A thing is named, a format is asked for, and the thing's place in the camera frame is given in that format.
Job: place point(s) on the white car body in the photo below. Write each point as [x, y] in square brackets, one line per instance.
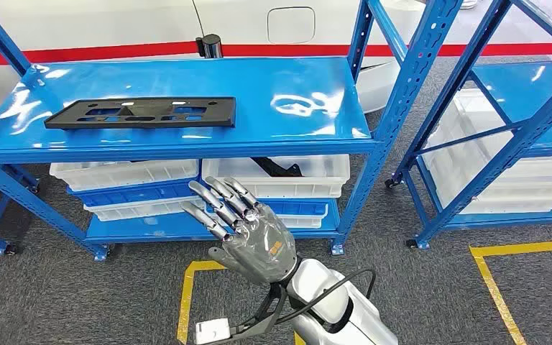
[114, 24]

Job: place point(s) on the black curved plastic part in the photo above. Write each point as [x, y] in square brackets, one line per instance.
[276, 167]

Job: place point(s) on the yellow floor tape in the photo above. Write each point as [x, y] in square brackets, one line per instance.
[185, 304]
[488, 276]

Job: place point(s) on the white plastic bin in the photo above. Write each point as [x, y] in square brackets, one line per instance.
[509, 204]
[323, 176]
[128, 209]
[304, 222]
[476, 114]
[114, 176]

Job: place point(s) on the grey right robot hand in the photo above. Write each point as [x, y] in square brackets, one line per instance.
[261, 247]

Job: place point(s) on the black stanchion post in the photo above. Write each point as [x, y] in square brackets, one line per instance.
[211, 47]

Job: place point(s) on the black plastic panel part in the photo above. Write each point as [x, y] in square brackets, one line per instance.
[219, 114]

